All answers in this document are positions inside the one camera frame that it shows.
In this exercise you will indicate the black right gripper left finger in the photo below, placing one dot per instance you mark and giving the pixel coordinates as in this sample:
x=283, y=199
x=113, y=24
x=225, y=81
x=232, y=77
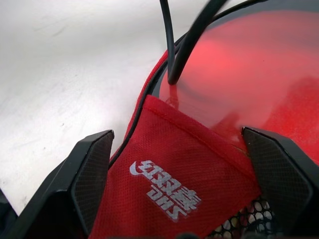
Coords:
x=57, y=206

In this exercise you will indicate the black and red paddle case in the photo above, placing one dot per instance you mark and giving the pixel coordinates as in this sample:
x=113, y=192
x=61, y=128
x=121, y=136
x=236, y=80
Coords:
x=159, y=154

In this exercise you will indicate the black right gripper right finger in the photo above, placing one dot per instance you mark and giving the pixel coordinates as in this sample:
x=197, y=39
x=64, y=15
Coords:
x=291, y=179

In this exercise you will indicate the red table tennis paddle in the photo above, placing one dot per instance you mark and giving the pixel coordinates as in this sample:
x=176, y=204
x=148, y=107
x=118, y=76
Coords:
x=249, y=74

